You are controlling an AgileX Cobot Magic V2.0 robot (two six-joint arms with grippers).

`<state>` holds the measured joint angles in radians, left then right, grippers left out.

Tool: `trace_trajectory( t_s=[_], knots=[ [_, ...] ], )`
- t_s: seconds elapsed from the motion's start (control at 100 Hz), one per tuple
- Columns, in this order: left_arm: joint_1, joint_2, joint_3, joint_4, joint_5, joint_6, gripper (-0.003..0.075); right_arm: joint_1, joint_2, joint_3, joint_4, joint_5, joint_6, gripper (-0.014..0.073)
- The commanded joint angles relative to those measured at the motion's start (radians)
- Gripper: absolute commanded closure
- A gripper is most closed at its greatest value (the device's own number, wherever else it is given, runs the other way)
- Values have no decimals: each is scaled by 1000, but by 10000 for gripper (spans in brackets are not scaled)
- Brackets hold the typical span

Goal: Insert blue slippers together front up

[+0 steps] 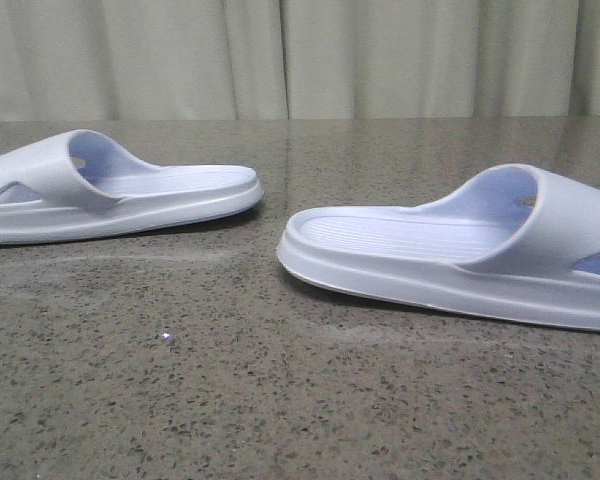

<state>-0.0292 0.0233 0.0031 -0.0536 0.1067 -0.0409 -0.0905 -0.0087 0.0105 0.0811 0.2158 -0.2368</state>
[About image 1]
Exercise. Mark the light blue slipper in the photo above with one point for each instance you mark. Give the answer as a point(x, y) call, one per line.
point(515, 242)
point(81, 184)

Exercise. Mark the beige pleated curtain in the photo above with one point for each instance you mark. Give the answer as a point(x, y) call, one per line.
point(207, 60)

